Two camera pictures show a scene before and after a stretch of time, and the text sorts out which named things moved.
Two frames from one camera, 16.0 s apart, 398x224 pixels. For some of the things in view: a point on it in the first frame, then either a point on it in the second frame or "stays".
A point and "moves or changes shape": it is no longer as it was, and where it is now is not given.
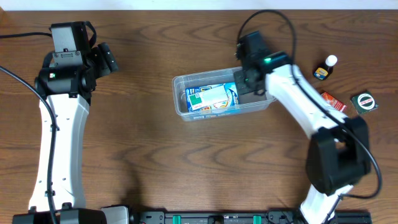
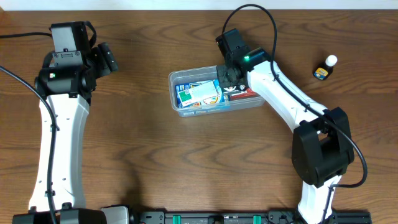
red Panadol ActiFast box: (333, 102) to (249, 94)
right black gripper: (247, 88) to (230, 78)
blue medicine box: (231, 91) to (185, 86)
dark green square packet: (364, 102) to (235, 89)
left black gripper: (107, 56) stays
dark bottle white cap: (323, 71) stays
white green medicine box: (211, 99) moves or changes shape
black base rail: (270, 216) stays
